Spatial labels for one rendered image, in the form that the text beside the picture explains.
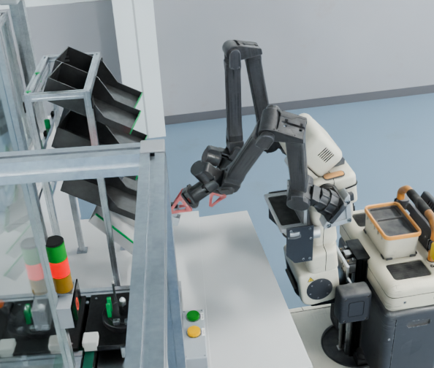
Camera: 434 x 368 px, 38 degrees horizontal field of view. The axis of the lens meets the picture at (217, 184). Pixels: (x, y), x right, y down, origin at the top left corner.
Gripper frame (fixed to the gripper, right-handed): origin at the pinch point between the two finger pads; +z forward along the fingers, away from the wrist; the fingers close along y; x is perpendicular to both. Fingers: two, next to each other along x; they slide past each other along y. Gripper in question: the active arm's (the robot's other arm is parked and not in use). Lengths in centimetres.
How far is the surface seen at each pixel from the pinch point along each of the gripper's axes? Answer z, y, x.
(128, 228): 16.8, 0.3, -3.0
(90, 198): 15.0, 15.0, -21.0
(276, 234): 8, -170, 86
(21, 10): 34, -110, -102
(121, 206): 10.3, 10.1, -12.4
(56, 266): 16, 60, -17
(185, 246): 12.6, -24.5, 20.5
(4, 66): -12, 72, -61
